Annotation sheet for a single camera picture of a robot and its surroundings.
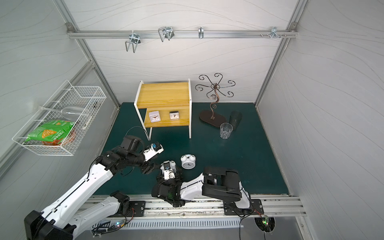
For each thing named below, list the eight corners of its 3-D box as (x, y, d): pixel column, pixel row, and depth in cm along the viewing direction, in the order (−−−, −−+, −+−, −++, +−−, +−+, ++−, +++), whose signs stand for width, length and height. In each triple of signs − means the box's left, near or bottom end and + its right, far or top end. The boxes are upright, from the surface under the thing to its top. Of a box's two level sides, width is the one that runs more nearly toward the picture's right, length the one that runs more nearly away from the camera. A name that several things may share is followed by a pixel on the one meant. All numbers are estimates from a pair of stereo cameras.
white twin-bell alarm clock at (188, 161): (180, 169, 87) (179, 163, 80) (181, 160, 90) (180, 154, 84) (195, 169, 87) (195, 163, 80) (195, 160, 90) (195, 154, 84)
